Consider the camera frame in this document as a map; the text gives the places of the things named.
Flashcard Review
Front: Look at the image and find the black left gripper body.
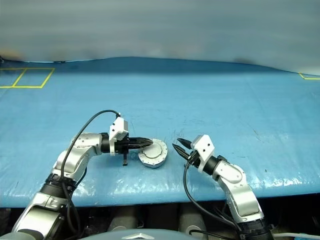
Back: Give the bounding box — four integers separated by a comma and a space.
113, 136, 132, 167

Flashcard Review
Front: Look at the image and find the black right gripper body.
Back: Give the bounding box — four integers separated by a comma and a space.
185, 147, 201, 169

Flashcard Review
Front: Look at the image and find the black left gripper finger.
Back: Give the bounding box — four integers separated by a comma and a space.
128, 142, 153, 151
128, 136, 153, 145

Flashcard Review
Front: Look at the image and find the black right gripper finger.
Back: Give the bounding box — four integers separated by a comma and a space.
171, 143, 191, 161
176, 137, 193, 151

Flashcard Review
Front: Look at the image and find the round finned silver motor lid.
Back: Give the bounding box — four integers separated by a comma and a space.
138, 137, 169, 165

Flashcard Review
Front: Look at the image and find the blue table cover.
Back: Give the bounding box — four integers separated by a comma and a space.
0, 57, 320, 208

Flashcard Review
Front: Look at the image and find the grey rounded cylinder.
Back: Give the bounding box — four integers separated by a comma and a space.
178, 204, 209, 232
107, 205, 138, 232

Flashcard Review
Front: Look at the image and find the grey robot torso with emblem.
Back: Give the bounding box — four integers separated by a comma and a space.
82, 228, 191, 240

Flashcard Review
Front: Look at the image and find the yellow tape double square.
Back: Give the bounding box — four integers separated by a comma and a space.
0, 67, 56, 89

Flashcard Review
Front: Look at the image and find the blue plastic sheet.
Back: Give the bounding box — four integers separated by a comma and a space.
272, 232, 320, 240

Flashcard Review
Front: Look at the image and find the yellow tape corner marking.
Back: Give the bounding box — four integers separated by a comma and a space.
298, 72, 320, 81

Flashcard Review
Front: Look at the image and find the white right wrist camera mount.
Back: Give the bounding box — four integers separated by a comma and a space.
190, 134, 216, 174

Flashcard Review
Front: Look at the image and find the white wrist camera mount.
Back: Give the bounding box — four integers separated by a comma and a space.
190, 134, 216, 174
108, 116, 130, 157

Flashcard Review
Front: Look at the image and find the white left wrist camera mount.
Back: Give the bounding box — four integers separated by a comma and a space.
108, 116, 130, 157

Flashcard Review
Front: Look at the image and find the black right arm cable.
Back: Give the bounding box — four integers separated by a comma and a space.
182, 161, 244, 237

